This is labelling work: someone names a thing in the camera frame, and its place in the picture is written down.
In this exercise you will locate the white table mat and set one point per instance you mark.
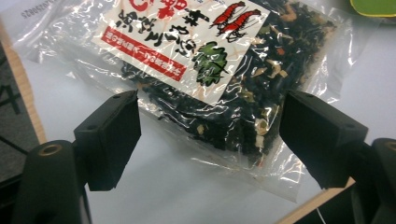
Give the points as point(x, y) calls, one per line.
point(193, 193)

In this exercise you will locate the wooden table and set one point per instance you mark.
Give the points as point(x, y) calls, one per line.
point(28, 99)

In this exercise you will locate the yellow spouted pouch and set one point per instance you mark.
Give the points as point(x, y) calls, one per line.
point(373, 7)

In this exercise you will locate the clear dried seaweed bag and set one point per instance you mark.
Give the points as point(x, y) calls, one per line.
point(274, 62)

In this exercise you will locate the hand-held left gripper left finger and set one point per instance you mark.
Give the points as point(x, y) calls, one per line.
point(109, 140)

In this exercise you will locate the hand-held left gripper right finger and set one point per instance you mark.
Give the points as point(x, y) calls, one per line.
point(323, 140)

